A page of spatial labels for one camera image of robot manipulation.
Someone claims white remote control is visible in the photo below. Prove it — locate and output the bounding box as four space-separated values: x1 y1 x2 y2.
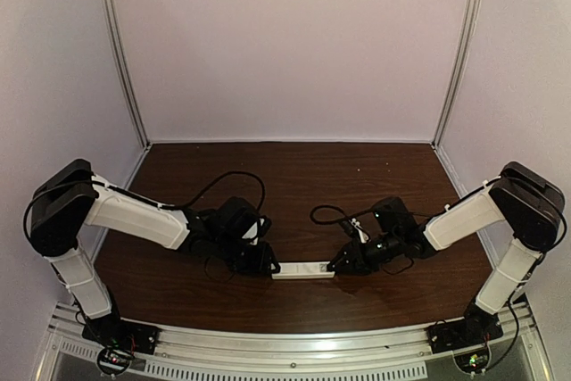
271 261 335 280

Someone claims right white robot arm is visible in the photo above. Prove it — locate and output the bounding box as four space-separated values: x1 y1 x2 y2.
327 162 567 320

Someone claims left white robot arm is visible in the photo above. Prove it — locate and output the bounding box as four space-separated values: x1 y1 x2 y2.
22 159 281 320

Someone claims right circuit board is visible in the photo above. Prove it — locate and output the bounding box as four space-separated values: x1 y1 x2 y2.
452 346 491 376

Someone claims circuit board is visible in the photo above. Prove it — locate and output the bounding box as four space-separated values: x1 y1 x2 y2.
452 346 491 376
95 347 134 377

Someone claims left circuit board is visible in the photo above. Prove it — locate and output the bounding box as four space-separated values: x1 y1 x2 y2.
95 347 134 377

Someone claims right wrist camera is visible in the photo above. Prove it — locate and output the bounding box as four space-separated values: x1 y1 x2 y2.
340 218 370 244

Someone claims front aluminium rail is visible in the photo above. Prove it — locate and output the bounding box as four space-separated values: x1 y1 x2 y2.
31 302 554 380

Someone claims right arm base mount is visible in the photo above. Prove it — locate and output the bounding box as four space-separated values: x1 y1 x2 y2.
426 303 503 354

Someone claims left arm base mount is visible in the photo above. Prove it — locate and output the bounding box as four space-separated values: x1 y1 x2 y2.
82 309 160 355

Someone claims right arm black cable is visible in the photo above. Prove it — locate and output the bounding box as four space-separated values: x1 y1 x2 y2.
310 204 563 244

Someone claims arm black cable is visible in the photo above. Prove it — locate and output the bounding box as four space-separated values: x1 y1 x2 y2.
24 170 267 239
310 204 563 244

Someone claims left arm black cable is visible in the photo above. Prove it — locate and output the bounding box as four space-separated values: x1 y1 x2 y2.
24 170 267 239

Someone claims right aluminium frame post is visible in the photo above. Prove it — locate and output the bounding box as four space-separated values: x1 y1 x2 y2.
432 0 482 148

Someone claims aluminium frame post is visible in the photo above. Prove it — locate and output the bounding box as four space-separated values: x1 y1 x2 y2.
432 0 482 148
102 0 151 149

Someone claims left aluminium frame post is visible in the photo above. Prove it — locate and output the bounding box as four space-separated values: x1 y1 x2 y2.
102 0 151 149

